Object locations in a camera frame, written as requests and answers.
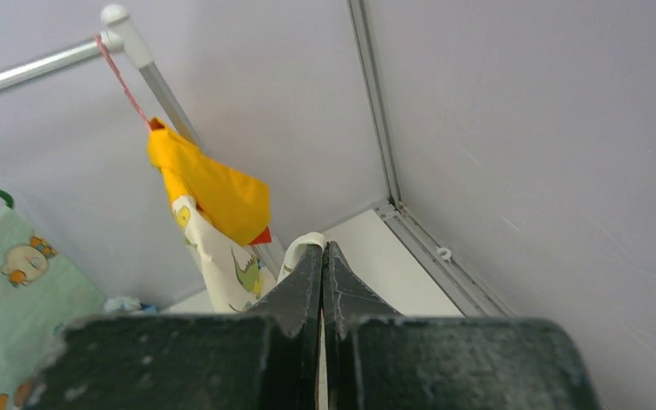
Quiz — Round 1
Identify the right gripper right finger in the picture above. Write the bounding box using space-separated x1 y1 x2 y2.
322 242 600 409

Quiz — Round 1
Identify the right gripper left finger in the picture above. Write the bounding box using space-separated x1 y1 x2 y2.
26 245 323 409

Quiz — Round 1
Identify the cream ribbon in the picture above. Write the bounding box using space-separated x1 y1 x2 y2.
277 232 327 283

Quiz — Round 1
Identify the flower bunch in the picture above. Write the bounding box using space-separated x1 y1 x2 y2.
103 296 158 314

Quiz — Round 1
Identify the yellow patterned child shirt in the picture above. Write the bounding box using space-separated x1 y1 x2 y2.
147 118 277 313

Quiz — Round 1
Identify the green cartoon cloth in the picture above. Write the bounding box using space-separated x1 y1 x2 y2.
0 208 106 409

